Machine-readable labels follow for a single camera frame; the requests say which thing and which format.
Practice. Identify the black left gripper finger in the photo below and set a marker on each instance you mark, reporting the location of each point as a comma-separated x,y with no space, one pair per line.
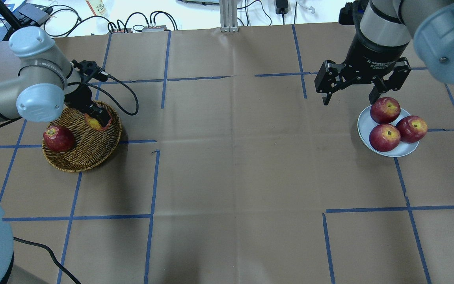
101,114

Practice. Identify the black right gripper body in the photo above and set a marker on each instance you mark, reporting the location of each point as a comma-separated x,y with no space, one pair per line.
373,56

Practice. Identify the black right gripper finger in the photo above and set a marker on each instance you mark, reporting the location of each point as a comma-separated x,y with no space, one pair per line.
327,80
399,74

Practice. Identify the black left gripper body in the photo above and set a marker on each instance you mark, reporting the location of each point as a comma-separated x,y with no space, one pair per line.
79,100

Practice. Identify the red yellow apple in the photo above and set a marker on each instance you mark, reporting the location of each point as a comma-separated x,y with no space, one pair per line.
95,124

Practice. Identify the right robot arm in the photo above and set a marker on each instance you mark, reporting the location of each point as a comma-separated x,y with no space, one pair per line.
383,29

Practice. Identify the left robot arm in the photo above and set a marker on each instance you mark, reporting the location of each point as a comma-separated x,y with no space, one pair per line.
47,81

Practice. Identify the woven wicker basket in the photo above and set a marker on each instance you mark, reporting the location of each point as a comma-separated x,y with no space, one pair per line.
91,147

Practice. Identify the red apple plate top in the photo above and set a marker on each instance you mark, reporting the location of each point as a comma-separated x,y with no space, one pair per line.
385,110

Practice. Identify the red apple plate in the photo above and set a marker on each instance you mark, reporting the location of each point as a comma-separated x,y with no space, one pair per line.
384,137
412,129
385,110

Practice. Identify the dark red apple in basket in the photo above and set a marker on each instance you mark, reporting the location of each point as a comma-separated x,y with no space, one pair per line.
58,139

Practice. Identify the white plate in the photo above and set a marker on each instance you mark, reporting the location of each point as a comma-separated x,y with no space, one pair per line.
365,124

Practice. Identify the red apple plate right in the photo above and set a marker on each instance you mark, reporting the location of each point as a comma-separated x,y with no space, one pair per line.
412,129

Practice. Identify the red apple plate lower left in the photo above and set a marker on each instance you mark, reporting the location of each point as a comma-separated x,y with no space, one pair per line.
384,137

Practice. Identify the black power adapter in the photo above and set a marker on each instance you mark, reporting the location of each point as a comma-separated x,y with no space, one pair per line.
281,7

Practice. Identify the usb hub device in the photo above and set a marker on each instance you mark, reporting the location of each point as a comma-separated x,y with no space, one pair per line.
33,15

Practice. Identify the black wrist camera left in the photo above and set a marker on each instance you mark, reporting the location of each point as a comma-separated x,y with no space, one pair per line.
90,70

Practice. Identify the aluminium profile post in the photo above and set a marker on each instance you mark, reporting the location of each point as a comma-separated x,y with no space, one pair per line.
228,15

